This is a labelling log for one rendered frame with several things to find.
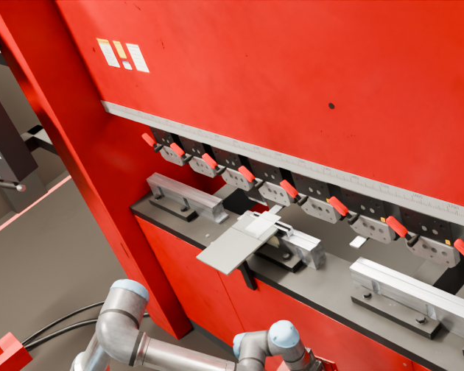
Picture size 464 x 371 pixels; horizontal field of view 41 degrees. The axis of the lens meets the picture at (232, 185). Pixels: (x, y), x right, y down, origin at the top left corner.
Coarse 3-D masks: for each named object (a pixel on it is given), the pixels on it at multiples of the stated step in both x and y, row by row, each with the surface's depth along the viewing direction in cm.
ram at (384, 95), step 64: (64, 0) 239; (128, 0) 203; (192, 0) 177; (256, 0) 157; (320, 0) 141; (384, 0) 127; (448, 0) 117; (192, 64) 198; (256, 64) 173; (320, 64) 153; (384, 64) 138; (448, 64) 125; (256, 128) 193; (320, 128) 169; (384, 128) 150; (448, 128) 136; (448, 192) 148
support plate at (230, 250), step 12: (240, 228) 235; (276, 228) 228; (216, 240) 234; (228, 240) 231; (240, 240) 229; (252, 240) 227; (264, 240) 225; (204, 252) 230; (216, 252) 228; (228, 252) 225; (240, 252) 223; (252, 252) 222; (216, 264) 222; (228, 264) 220; (240, 264) 220
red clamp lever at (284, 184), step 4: (284, 180) 194; (284, 184) 193; (288, 184) 194; (284, 188) 194; (288, 188) 193; (292, 188) 193; (288, 192) 194; (292, 192) 193; (296, 192) 193; (292, 196) 193; (296, 196) 193; (308, 196) 194; (300, 200) 192; (304, 200) 192; (300, 204) 192
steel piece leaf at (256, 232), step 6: (252, 222) 235; (258, 222) 234; (264, 222) 232; (270, 222) 231; (246, 228) 233; (252, 228) 232; (258, 228) 231; (264, 228) 230; (252, 234) 227; (258, 234) 228
